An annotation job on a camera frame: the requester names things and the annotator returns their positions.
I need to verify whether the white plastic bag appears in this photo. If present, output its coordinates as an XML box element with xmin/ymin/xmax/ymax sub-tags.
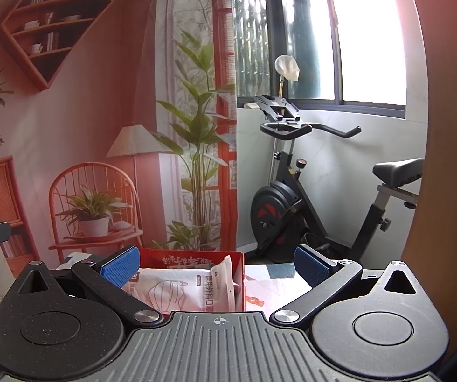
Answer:
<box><xmin>275</xmin><ymin>55</ymin><xmax>301</xmax><ymax>82</ymax></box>

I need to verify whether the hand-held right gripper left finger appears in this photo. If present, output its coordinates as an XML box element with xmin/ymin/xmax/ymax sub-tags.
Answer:
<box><xmin>16</xmin><ymin>246</ymin><xmax>163</xmax><ymax>325</ymax></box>

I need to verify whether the white face mask packet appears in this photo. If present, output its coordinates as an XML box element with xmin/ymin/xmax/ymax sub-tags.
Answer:
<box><xmin>133</xmin><ymin>257</ymin><xmax>239</xmax><ymax>315</ymax></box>

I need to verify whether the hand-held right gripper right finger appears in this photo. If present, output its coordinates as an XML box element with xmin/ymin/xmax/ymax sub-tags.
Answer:
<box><xmin>270</xmin><ymin>244</ymin><xmax>420</xmax><ymax>325</ymax></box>

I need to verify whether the red strawberry print cardboard box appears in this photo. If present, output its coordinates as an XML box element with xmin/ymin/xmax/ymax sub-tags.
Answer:
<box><xmin>131</xmin><ymin>248</ymin><xmax>247</xmax><ymax>315</ymax></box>

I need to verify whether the dark framed window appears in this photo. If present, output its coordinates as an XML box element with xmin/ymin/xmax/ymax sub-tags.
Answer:
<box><xmin>232</xmin><ymin>0</ymin><xmax>408</xmax><ymax>120</ymax></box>

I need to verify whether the black exercise bike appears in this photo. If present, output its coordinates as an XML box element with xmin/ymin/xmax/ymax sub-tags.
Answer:
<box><xmin>250</xmin><ymin>95</ymin><xmax>426</xmax><ymax>265</ymax></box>

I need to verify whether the wall poster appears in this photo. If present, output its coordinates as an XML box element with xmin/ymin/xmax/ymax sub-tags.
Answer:
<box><xmin>0</xmin><ymin>0</ymin><xmax>239</xmax><ymax>279</ymax></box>

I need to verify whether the brown wooden board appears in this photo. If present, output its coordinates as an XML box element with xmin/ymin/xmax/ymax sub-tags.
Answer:
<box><xmin>387</xmin><ymin>0</ymin><xmax>457</xmax><ymax>335</ymax></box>

